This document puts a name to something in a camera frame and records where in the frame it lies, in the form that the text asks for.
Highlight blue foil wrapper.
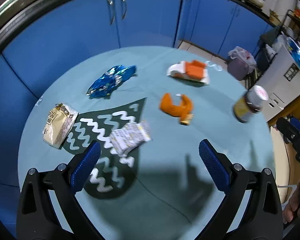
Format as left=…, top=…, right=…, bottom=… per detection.
left=86, top=65, right=137, bottom=98

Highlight white patterned wrapper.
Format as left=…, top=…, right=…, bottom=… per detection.
left=110, top=121, right=151, bottom=157

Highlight beige snack wrapper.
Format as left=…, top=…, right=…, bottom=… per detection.
left=43, top=103, right=78, bottom=148

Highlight black metal shelf rack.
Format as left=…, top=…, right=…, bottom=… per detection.
left=282, top=9, right=300, bottom=41

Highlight brown medicine bottle white cap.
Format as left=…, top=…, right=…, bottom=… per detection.
left=232, top=85, right=269, bottom=123

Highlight blue kitchen cabinets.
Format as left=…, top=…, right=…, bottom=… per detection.
left=0, top=0, right=276, bottom=238

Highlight orange peel piece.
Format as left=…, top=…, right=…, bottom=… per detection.
left=159, top=93, right=194, bottom=125

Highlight light blue tablecloth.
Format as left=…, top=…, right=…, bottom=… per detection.
left=18, top=47, right=275, bottom=239

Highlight blue plastic package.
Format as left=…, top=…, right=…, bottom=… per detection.
left=287, top=37, right=300, bottom=68

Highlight person's right hand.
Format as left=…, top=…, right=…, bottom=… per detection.
left=282, top=180, right=300, bottom=224

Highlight orange white paper box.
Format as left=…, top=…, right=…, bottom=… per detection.
left=166, top=60, right=210, bottom=85

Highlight tall white trash can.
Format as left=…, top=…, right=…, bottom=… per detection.
left=256, top=46, right=300, bottom=121

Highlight grey bin with bag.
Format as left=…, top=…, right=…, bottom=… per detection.
left=227, top=46, right=257, bottom=81

